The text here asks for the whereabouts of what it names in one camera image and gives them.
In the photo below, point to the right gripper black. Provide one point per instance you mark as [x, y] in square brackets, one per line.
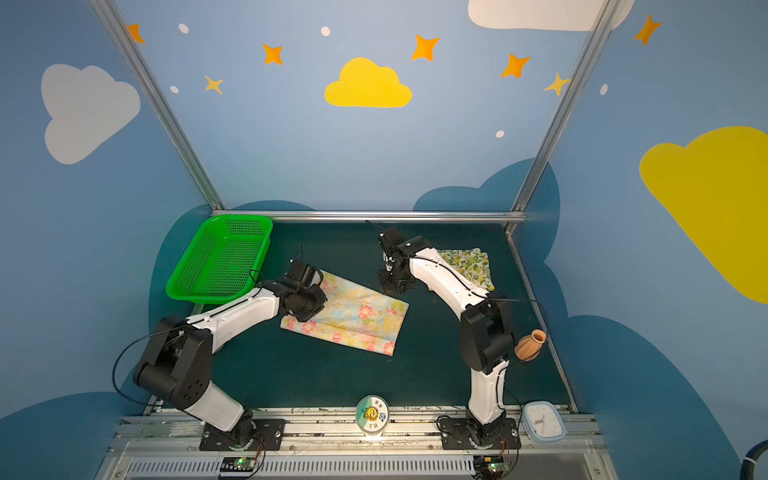
[393, 279]

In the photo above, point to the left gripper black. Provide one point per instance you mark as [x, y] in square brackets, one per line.
[306, 303]

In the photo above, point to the pastel floral skirt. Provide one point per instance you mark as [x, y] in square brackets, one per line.
[353, 316]

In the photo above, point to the lemon print skirt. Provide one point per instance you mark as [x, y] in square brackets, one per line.
[472, 264]

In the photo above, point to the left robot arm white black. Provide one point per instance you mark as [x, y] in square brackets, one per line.
[177, 362]

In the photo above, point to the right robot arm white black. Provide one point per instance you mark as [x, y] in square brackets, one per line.
[486, 324]

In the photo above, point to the green plastic basket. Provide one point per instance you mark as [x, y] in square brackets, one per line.
[222, 261]

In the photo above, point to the round white green tape dispenser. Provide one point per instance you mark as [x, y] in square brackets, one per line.
[372, 415]

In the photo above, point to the small terracotta cup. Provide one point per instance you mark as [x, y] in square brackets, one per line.
[529, 347]

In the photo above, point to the left green circuit board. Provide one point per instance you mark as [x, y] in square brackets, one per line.
[237, 467]

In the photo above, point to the green circuit board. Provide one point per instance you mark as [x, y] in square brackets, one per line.
[237, 467]
[489, 468]

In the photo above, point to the white square clock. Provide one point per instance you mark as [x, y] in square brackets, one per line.
[543, 423]

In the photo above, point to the right green circuit board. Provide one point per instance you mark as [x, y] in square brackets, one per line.
[489, 468]

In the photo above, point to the rear aluminium frame bar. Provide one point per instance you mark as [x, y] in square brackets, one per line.
[381, 216]

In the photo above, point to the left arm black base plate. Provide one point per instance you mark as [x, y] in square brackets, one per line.
[270, 435]

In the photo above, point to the aluminium rail base frame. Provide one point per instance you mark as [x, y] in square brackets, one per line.
[325, 442]

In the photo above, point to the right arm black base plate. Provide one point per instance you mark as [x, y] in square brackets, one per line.
[455, 435]

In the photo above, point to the right aluminium frame post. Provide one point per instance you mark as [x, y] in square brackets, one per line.
[580, 75]

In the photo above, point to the aluminium frame post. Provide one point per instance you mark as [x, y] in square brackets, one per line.
[114, 23]
[580, 75]

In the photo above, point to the left aluminium frame post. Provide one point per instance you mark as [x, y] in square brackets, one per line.
[114, 23]

